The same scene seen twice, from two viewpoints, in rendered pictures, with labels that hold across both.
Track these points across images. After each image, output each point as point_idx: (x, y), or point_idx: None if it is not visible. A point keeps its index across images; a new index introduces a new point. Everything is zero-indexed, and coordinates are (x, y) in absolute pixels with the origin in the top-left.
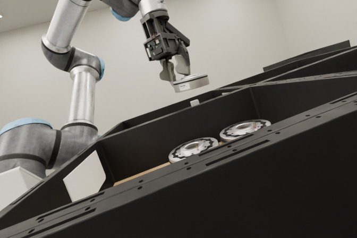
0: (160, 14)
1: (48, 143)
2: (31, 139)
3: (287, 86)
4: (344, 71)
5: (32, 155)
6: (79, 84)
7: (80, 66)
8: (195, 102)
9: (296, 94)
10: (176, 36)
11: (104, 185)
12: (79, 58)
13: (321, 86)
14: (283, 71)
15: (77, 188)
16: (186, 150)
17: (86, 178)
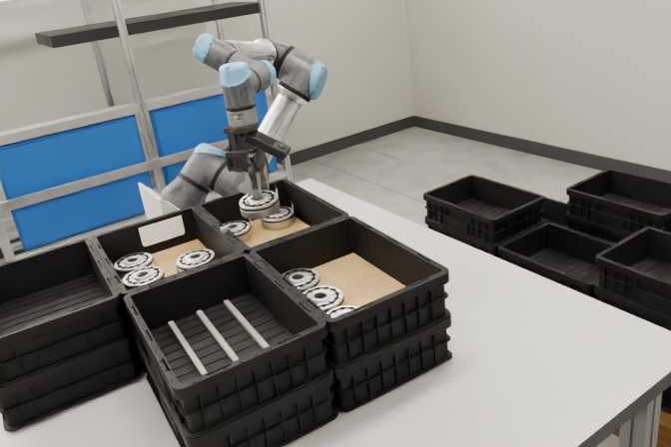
0: (233, 132)
1: (209, 175)
2: (199, 169)
3: None
4: (289, 312)
5: (194, 182)
6: (270, 113)
7: (281, 86)
8: (221, 229)
9: None
10: (251, 154)
11: (180, 237)
12: (286, 73)
13: None
14: (423, 268)
15: (147, 233)
16: (188, 255)
17: (158, 230)
